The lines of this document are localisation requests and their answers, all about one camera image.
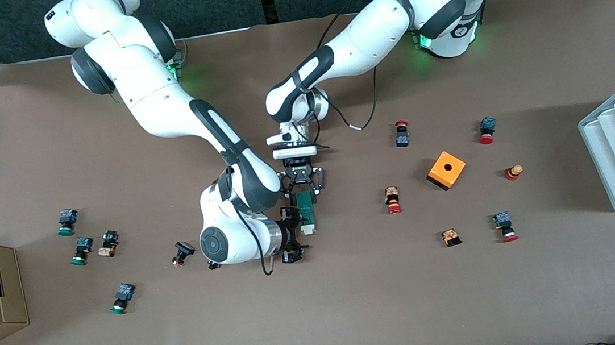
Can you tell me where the green load switch white handle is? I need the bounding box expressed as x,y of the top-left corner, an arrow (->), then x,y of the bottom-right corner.
295,190 -> 318,237

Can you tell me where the brown paper table cover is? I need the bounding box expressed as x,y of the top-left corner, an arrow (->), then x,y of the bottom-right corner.
0,0 -> 615,345

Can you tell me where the red yellow emergency stop button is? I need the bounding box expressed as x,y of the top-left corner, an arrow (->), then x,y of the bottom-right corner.
383,185 -> 403,215

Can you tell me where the red mushroom push button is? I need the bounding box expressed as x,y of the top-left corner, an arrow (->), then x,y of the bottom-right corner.
393,120 -> 412,149
476,116 -> 498,146
492,211 -> 520,244

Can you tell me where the black square red button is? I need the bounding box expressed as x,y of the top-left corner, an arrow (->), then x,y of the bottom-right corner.
169,240 -> 198,268

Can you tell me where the green push button blue block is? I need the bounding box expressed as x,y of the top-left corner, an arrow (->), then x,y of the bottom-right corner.
107,282 -> 139,316
56,208 -> 81,238
68,236 -> 96,267

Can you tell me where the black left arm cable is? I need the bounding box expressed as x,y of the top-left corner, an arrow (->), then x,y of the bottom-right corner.
297,65 -> 386,153

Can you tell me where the orange button enclosure box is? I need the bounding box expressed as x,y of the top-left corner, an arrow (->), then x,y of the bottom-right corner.
424,148 -> 469,193

